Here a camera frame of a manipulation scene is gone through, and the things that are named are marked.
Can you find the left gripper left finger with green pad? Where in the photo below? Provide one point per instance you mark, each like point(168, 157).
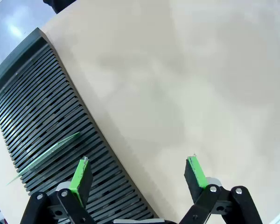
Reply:
point(80, 177)

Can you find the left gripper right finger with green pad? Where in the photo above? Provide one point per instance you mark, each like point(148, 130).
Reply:
point(196, 175)

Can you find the green PCB board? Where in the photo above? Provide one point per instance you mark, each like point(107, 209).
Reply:
point(53, 149)

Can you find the black slotted PCB rack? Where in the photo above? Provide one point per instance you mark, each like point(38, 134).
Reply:
point(49, 112)

